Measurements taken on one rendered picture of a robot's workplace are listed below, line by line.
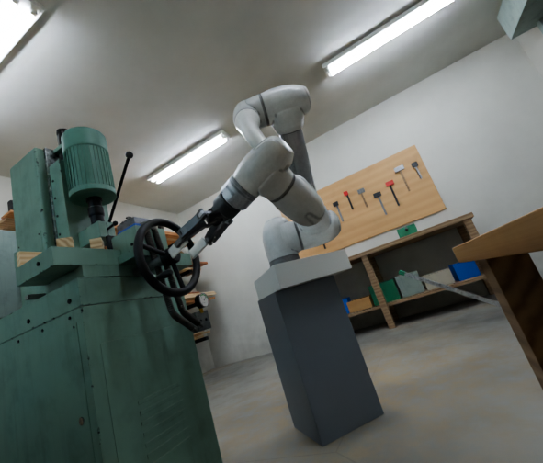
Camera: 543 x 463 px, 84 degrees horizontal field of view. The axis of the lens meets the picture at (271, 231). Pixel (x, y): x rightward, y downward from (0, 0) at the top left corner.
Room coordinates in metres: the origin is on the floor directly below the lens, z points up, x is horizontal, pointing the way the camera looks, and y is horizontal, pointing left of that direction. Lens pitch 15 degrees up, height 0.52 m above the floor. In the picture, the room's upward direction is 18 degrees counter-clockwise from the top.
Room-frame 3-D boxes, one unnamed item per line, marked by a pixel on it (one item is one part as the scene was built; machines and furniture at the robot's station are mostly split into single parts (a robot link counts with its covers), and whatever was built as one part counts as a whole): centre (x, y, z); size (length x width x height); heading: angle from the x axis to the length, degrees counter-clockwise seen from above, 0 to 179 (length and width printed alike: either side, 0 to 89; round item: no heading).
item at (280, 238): (1.50, -0.03, 0.86); 0.18 x 0.16 x 0.22; 88
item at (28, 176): (1.26, 0.95, 1.16); 0.22 x 0.22 x 0.72; 67
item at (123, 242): (1.09, 0.49, 0.91); 0.15 x 0.14 x 0.09; 157
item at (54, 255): (1.12, 0.57, 0.87); 0.61 x 0.30 x 0.06; 157
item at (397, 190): (3.92, -1.15, 1.50); 2.00 x 0.04 x 0.90; 67
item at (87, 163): (1.15, 0.68, 1.35); 0.18 x 0.18 x 0.31
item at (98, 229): (1.15, 0.69, 1.03); 0.14 x 0.07 x 0.09; 67
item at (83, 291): (1.19, 0.79, 0.76); 0.57 x 0.45 x 0.09; 67
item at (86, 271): (1.12, 0.62, 0.82); 0.40 x 0.21 x 0.04; 157
